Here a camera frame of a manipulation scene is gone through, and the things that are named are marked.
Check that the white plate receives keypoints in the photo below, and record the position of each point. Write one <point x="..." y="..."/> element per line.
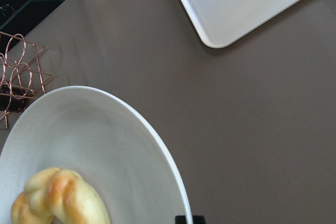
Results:
<point x="108" y="143"/>

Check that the copper wire bottle rack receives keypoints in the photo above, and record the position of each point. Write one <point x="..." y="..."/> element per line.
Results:
<point x="23" y="79"/>

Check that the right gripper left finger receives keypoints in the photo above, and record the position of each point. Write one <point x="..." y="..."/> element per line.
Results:
<point x="180" y="220"/>

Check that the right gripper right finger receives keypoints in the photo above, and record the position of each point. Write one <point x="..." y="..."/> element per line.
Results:
<point x="199" y="220"/>

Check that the glazed donut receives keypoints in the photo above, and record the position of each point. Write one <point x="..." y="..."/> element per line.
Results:
<point x="58" y="193"/>

